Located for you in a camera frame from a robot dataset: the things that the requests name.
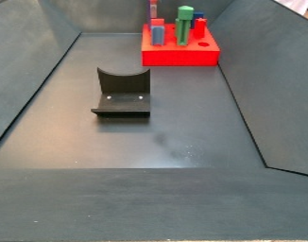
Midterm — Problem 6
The purple rectangular block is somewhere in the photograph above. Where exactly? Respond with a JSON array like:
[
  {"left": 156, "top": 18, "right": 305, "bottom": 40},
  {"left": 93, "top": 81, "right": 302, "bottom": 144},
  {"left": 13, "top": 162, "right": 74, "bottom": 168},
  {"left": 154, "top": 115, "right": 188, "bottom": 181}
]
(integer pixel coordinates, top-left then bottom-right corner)
[{"left": 148, "top": 0, "right": 157, "bottom": 29}]

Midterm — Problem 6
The red foam peg board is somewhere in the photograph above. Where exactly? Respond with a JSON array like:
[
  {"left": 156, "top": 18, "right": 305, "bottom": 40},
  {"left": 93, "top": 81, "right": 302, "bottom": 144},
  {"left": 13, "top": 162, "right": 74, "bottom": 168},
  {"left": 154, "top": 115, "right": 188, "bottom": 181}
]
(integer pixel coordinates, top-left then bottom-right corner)
[{"left": 141, "top": 24, "right": 221, "bottom": 66}]

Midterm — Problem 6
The black curved plastic stand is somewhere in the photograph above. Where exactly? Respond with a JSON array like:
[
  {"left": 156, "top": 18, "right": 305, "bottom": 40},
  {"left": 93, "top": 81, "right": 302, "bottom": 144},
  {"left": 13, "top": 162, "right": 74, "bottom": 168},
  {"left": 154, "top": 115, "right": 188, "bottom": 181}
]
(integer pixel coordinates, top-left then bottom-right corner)
[{"left": 90, "top": 69, "right": 150, "bottom": 116}]

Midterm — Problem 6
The light blue notched peg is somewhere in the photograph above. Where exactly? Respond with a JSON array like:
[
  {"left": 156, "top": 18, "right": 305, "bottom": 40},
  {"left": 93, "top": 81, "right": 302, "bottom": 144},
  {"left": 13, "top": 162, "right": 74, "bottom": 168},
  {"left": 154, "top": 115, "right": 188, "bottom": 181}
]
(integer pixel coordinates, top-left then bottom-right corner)
[{"left": 152, "top": 26, "right": 164, "bottom": 45}]

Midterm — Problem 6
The green cylinder peg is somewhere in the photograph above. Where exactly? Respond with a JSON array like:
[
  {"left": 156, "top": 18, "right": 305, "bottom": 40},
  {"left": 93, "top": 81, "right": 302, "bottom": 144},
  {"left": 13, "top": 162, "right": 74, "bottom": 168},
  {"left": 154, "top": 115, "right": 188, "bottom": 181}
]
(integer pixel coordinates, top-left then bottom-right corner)
[{"left": 174, "top": 18, "right": 180, "bottom": 38}]

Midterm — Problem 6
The pink rectangular peg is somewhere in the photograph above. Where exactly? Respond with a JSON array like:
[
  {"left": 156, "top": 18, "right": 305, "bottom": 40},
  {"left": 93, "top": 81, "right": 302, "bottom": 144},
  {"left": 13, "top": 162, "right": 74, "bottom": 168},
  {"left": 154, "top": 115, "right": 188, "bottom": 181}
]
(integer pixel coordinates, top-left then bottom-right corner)
[{"left": 150, "top": 18, "right": 164, "bottom": 26}]

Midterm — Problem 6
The red star peg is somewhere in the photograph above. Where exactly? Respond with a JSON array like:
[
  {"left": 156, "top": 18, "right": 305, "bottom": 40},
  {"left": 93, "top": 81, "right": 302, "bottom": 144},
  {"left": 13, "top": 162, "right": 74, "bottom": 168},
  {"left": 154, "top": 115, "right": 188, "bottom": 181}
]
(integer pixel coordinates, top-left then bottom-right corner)
[{"left": 193, "top": 18, "right": 206, "bottom": 39}]

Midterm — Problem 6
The dark blue rounded peg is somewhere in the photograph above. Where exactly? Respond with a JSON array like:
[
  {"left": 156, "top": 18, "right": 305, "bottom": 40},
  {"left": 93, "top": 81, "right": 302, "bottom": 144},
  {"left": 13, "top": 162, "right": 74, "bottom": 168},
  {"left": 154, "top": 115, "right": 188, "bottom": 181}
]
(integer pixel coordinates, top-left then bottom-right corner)
[{"left": 190, "top": 11, "right": 204, "bottom": 29}]

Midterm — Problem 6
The green triangular tall peg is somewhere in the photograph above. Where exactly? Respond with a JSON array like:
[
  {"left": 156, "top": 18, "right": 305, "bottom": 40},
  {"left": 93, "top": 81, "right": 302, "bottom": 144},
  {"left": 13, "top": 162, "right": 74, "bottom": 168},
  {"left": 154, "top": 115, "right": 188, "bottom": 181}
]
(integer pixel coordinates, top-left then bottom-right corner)
[{"left": 177, "top": 6, "right": 194, "bottom": 45}]

